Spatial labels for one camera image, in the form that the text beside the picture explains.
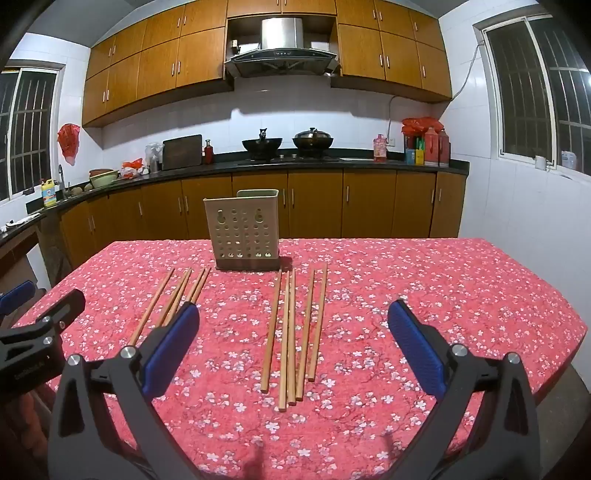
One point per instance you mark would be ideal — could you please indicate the wooden wall cabinet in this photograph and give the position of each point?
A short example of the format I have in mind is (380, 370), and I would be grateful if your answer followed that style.
(157, 60)
(281, 5)
(392, 50)

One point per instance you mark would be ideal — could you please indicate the translucent plastic jug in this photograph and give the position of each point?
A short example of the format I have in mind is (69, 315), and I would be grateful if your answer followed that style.
(569, 160)

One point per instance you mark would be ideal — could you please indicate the beige perforated chopstick holder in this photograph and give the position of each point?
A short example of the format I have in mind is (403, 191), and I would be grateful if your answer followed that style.
(240, 205)

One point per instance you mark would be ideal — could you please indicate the yellow detergent bottle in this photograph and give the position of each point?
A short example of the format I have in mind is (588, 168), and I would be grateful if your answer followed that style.
(48, 194)

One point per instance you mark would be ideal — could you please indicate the hanging red plastic bag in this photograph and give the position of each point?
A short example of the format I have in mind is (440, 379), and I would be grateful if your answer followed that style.
(68, 138)

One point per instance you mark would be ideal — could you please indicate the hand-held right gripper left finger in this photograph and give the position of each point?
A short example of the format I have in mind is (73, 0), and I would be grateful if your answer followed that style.
(173, 346)

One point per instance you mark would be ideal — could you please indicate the small red bottle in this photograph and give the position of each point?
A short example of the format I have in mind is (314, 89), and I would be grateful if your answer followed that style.
(208, 153)

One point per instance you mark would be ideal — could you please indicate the wooden chopstick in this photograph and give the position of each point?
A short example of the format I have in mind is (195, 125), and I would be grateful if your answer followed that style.
(292, 341)
(152, 307)
(285, 341)
(196, 285)
(172, 300)
(318, 323)
(306, 334)
(272, 332)
(202, 285)
(179, 300)

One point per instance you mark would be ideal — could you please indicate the yellow green box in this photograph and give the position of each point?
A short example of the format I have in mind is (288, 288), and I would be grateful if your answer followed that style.
(419, 154)

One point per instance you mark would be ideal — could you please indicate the black kitchen countertop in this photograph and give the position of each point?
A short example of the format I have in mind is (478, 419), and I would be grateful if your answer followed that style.
(360, 165)

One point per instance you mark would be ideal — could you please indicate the dark cutting board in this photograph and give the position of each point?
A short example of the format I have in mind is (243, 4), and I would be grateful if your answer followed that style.
(182, 152)

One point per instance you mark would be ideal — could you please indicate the metal faucet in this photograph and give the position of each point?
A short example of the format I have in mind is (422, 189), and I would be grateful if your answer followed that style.
(60, 173)

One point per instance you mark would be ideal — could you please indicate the large red plastic bag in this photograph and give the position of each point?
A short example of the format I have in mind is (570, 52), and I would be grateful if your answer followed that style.
(420, 123)

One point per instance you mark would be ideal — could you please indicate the red floral tablecloth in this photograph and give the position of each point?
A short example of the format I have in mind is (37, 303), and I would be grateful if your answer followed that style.
(415, 277)

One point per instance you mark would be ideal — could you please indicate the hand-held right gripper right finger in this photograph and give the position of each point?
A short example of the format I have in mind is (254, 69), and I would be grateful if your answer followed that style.
(415, 350)

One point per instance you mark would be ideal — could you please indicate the red container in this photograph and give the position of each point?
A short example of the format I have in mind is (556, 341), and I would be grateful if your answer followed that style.
(431, 147)
(444, 148)

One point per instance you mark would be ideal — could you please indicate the steel range hood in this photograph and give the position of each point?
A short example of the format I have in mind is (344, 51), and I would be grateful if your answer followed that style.
(281, 32)

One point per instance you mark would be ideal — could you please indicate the black open wok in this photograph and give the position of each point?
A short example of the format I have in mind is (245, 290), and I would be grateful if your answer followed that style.
(262, 145)

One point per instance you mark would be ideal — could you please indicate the pink plastic bottle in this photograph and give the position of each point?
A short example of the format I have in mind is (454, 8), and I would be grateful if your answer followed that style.
(380, 148)

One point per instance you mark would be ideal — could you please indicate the black lidded wok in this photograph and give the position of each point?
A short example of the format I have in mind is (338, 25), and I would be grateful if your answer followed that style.
(312, 140)

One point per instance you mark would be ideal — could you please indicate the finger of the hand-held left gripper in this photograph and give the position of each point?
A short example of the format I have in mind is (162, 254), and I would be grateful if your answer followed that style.
(51, 318)
(18, 293)

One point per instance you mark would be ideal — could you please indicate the green plastic basin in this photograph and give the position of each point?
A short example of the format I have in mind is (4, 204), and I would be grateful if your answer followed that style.
(105, 179)

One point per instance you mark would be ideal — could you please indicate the gas stove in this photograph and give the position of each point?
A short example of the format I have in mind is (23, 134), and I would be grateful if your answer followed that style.
(288, 159)

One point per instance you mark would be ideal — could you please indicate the wooden base cabinets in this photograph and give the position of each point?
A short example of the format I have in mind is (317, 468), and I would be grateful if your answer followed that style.
(369, 203)

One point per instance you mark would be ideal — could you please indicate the crumpled red plastic bag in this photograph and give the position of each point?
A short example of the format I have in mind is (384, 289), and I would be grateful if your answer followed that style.
(133, 165)

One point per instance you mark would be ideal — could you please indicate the white cup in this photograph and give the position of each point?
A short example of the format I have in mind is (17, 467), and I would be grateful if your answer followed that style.
(540, 162)

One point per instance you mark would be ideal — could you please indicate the blue box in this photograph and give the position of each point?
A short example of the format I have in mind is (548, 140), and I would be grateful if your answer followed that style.
(409, 156)

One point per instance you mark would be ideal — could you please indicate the white rag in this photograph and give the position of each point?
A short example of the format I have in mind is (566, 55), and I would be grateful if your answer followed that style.
(18, 222)

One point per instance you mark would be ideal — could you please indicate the barred window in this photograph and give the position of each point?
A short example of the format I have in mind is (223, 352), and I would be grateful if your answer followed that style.
(27, 134)
(521, 92)

